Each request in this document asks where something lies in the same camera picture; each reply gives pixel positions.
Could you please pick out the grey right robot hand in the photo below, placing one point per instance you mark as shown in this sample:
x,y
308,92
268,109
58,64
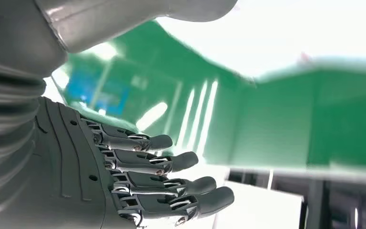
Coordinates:
x,y
63,177

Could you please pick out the green conveyor belt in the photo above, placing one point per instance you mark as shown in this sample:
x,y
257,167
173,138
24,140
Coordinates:
x,y
281,126

